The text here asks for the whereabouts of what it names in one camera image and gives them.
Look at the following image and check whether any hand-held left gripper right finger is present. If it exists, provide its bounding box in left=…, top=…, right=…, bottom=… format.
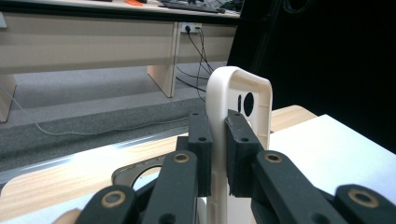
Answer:
left=224, top=108, right=265, bottom=199

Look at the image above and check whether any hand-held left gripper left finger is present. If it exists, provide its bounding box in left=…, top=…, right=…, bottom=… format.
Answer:
left=176, top=111, right=215, bottom=198

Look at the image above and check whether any beige phone case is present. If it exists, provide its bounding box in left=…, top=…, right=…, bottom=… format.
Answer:
left=205, top=65, right=274, bottom=224

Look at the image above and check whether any white table mat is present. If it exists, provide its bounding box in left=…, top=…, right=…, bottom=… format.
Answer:
left=0, top=114, right=396, bottom=224

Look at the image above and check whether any black curtain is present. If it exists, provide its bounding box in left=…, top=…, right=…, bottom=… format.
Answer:
left=226, top=0, right=396, bottom=154

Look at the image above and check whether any white power outlet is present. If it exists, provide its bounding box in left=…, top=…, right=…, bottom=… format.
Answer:
left=180, top=21, right=203, bottom=35

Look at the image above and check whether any black keyboard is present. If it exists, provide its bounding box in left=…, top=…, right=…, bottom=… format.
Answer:
left=160, top=1, right=227, bottom=14

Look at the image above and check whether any light wooden desk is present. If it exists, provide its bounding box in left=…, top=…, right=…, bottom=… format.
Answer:
left=0, top=0, right=243, bottom=124

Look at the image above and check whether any bundle of black cables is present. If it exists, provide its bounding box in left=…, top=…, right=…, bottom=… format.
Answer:
left=175, top=26, right=217, bottom=103

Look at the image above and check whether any white floor cable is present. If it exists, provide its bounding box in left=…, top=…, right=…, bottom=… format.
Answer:
left=0, top=83, right=191, bottom=137

